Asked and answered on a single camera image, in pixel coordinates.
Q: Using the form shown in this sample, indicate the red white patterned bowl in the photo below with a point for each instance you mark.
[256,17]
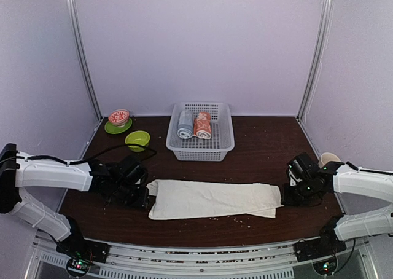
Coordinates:
[119,117]

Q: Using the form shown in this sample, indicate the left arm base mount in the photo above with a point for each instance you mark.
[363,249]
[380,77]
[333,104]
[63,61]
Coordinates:
[82,253]

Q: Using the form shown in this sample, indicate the green plastic plate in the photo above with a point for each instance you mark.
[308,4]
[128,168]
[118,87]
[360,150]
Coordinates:
[115,130]

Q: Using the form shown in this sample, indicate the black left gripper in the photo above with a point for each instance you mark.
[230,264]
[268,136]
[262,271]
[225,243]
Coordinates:
[141,200]

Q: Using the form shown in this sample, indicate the aluminium frame post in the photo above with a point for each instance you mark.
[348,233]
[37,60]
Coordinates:
[321,40]
[82,58]

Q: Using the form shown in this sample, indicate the cream white towel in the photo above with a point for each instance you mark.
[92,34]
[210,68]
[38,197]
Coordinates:
[175,199]

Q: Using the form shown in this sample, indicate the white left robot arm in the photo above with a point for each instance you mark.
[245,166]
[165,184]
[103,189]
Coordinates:
[124,182]

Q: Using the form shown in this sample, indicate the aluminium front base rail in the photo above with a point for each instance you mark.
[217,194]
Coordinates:
[274,260]

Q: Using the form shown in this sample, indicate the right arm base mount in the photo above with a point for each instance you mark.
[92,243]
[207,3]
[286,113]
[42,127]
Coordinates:
[322,250]

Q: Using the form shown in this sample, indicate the right aluminium frame post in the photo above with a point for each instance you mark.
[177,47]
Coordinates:
[321,40]

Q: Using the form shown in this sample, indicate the green plastic bowl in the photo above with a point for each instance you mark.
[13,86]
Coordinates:
[137,141]

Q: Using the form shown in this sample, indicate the white perforated plastic basket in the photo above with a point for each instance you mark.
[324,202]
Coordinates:
[195,149]

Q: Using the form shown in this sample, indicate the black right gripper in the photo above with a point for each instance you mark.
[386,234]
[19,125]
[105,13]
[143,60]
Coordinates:
[287,199]

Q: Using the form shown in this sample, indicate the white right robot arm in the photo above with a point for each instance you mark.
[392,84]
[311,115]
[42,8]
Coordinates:
[308,182]

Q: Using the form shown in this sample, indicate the left aluminium frame post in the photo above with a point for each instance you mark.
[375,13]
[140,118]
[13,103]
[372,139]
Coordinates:
[82,58]

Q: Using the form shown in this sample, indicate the cream patterned cup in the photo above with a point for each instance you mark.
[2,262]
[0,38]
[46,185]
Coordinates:
[327,157]

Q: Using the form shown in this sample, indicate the orange bunny pattern towel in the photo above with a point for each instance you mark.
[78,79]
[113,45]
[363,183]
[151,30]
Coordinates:
[202,126]

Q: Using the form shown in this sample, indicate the rolled light blue towel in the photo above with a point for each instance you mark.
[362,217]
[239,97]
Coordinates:
[185,125]

